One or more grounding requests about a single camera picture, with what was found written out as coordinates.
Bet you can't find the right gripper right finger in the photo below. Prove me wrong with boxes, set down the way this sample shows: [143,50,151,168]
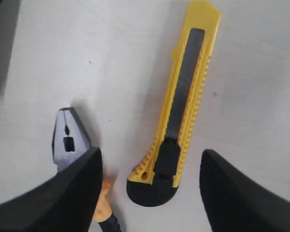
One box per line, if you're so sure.
[199,149,290,232]

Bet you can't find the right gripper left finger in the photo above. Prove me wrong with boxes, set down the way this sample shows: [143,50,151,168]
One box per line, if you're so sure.
[0,147,103,232]

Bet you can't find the orange black combination pliers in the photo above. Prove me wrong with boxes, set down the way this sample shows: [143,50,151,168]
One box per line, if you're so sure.
[52,107,121,232]

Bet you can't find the yellow utility knife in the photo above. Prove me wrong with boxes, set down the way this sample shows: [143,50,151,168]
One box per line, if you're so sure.
[126,0,221,207]

